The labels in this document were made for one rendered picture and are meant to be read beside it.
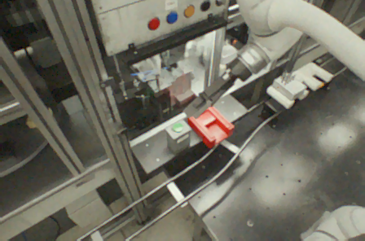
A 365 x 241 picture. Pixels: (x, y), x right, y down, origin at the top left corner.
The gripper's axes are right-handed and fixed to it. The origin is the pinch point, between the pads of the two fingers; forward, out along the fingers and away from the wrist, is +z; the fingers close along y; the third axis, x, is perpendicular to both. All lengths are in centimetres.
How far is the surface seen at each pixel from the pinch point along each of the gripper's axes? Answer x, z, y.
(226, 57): -18, -23, -44
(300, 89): 17, -39, -54
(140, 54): -18.7, -0.5, 15.7
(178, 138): 1.0, 13.2, -11.7
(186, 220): 35, 66, -92
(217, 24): -15.4, -23.2, 0.9
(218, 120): 4.4, -0.9, -28.6
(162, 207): 17, 75, -93
